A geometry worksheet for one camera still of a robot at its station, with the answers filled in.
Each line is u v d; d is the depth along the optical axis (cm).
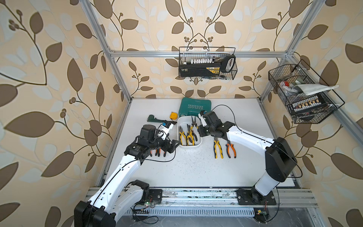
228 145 93
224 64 85
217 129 66
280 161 45
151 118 108
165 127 67
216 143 94
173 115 108
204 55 91
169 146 68
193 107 108
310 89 64
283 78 86
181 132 99
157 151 90
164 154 89
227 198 75
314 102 66
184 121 104
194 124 89
